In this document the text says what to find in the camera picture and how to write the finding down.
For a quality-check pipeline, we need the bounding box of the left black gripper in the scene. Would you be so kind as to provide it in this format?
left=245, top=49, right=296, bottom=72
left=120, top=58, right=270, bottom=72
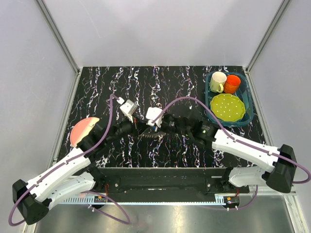
left=106, top=113, right=152, bottom=145

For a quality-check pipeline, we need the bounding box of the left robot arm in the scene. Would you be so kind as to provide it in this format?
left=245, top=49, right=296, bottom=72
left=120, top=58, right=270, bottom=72
left=12, top=117, right=149, bottom=225

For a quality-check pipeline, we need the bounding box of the pink plate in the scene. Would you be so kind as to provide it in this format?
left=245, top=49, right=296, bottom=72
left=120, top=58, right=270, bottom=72
left=69, top=117, right=100, bottom=148

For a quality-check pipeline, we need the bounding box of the yellow-green dotted plate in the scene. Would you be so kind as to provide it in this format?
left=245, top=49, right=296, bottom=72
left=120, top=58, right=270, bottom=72
left=210, top=94, right=246, bottom=122

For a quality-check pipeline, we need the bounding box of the cream mug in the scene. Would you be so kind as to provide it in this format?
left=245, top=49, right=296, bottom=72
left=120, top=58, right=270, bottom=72
left=209, top=71, right=227, bottom=93

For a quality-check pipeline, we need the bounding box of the orange cup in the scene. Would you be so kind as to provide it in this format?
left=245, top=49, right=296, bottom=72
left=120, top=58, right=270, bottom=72
left=224, top=75, right=241, bottom=95

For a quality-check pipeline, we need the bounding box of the teal plastic tray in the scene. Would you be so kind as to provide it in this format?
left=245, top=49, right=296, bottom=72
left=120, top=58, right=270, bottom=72
left=205, top=72, right=254, bottom=127

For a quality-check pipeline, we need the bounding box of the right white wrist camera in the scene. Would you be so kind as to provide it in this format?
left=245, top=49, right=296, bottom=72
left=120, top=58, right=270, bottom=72
left=146, top=107, right=163, bottom=128

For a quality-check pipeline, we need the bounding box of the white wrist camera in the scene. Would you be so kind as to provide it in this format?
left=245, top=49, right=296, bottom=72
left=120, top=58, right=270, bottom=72
left=117, top=97, right=138, bottom=123
left=146, top=107, right=163, bottom=128

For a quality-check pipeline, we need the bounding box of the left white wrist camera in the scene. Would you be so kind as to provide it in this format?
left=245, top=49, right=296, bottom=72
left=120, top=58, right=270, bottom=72
left=117, top=97, right=138, bottom=123

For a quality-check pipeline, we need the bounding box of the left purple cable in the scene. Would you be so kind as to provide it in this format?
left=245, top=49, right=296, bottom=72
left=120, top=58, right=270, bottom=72
left=8, top=94, right=122, bottom=225

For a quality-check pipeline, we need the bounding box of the purple cable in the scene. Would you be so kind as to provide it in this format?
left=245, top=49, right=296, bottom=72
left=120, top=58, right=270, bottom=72
left=8, top=94, right=122, bottom=225
left=152, top=96, right=311, bottom=187

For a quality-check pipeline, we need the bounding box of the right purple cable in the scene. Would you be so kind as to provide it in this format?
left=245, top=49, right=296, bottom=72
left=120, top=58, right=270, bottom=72
left=152, top=96, right=311, bottom=187

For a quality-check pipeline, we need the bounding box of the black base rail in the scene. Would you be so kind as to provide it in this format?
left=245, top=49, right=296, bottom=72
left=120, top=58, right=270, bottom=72
left=95, top=167, right=249, bottom=204

